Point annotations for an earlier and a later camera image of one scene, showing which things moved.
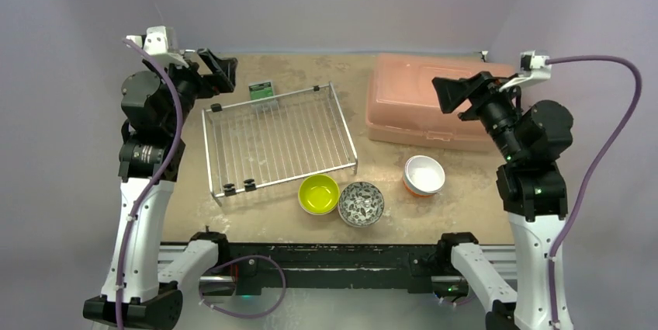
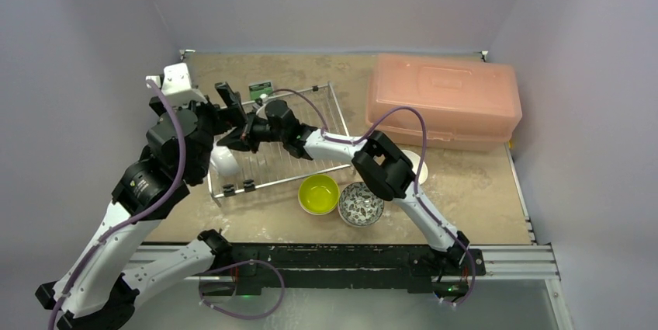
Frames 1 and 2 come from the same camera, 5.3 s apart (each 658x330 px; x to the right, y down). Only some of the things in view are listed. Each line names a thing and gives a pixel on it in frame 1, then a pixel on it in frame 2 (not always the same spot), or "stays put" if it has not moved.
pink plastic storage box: x=404 y=105 stays put
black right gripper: x=476 y=102 to x=246 y=132
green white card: x=260 y=90 stays put
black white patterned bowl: x=361 y=204 stays put
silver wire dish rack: x=276 y=138 stays put
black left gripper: x=221 y=68 to x=225 y=118
